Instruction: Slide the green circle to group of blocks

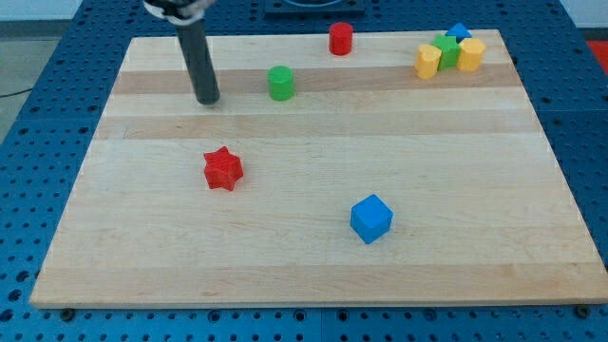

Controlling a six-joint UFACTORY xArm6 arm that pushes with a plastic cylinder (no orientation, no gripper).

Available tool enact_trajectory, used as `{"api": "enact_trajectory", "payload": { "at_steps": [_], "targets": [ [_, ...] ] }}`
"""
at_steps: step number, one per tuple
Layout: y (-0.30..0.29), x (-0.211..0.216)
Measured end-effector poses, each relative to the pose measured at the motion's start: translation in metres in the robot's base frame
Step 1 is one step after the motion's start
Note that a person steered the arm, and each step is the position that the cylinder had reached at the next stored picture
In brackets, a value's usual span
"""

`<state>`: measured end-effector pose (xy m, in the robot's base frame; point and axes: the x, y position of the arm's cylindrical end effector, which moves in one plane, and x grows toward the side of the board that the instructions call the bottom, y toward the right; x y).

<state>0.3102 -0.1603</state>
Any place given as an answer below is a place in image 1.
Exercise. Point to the blue cube block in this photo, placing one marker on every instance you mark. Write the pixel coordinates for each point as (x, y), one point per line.
(370, 218)

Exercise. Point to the red cylinder block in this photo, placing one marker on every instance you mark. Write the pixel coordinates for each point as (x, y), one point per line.
(340, 38)

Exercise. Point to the blue triangle block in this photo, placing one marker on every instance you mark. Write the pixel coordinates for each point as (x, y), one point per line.
(459, 32)

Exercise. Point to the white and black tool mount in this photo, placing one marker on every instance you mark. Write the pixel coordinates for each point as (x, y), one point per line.
(178, 12)

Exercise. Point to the wooden board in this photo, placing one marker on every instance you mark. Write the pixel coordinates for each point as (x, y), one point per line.
(482, 214)

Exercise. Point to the yellow heart block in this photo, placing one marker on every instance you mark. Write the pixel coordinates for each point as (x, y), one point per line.
(427, 61)

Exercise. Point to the yellow hexagon block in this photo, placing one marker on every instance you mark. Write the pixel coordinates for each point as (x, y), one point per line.
(471, 54)

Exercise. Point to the green star block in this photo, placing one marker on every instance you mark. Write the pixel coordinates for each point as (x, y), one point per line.
(450, 51)

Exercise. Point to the green cylinder block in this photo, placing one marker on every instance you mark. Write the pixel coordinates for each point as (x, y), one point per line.
(281, 83)

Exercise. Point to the red star block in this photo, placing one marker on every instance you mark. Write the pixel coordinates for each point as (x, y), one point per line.
(222, 169)

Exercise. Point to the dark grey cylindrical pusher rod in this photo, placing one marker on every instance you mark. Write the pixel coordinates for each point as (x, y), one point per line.
(197, 57)

